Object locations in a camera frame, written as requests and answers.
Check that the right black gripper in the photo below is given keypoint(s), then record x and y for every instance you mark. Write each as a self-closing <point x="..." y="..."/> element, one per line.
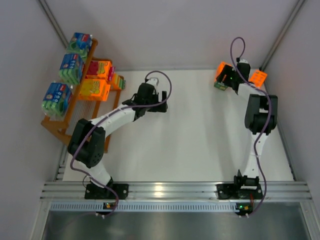
<point x="225" y="78"/>

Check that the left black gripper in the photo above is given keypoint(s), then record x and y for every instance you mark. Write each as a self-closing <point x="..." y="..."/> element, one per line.
<point x="158" y="104"/>

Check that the orange box back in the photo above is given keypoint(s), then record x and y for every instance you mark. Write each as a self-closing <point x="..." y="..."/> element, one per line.
<point x="220" y="85"/>

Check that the orange green box yellow sponge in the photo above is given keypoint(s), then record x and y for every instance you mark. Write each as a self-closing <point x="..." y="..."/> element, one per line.
<point x="118" y="82"/>

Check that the pink scrubber sponge box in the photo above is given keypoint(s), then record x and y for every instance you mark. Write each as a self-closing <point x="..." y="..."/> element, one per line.
<point x="100" y="69"/>

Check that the blue green sponge pack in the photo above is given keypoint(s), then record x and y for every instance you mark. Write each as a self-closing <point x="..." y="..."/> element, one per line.
<point x="80" y="44"/>
<point x="71" y="69"/>
<point x="57" y="99"/>

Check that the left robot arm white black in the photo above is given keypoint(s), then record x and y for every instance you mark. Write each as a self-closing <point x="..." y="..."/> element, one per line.
<point x="87" y="143"/>

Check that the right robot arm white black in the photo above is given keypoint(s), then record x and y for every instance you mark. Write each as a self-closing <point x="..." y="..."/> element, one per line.
<point x="260" y="119"/>

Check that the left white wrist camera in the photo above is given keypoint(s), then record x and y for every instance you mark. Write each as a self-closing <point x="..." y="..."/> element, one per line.
<point x="154" y="81"/>

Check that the orange three-tier wire shelf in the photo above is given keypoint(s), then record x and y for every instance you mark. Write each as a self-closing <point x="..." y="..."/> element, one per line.
<point x="58" y="128"/>

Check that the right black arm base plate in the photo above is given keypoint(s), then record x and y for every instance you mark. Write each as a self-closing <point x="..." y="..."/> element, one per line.
<point x="229" y="191"/>

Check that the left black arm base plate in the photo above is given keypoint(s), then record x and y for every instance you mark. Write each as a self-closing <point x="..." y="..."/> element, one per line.
<point x="94" y="192"/>

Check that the aluminium mounting rail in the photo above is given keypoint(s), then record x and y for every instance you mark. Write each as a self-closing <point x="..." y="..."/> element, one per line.
<point x="277" y="191"/>

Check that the slotted grey cable duct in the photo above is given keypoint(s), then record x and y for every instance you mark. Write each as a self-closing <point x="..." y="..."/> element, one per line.
<point x="175" y="207"/>

